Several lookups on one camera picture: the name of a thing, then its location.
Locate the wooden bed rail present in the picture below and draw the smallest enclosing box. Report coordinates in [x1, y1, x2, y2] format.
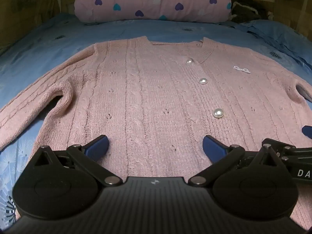
[60, 0, 78, 17]

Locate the pink knit cardigan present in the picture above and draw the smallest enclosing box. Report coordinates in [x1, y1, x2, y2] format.
[0, 36, 312, 228]

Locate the blue dandelion-print bed sheet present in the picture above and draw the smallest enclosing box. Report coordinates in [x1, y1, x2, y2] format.
[0, 12, 312, 225]

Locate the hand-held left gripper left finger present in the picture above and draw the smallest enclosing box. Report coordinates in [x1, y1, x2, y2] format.
[32, 135, 123, 186]

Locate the pink heart-patterned pillow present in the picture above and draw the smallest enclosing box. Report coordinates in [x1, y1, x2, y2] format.
[74, 0, 232, 25]

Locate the dark plush toy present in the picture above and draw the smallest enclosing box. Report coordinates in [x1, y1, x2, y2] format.
[230, 0, 274, 24]

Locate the blue flower-patterned pillow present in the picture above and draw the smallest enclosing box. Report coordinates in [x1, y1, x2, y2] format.
[240, 19, 312, 75]

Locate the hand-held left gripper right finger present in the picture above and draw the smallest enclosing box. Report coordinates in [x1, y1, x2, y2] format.
[187, 135, 291, 186]

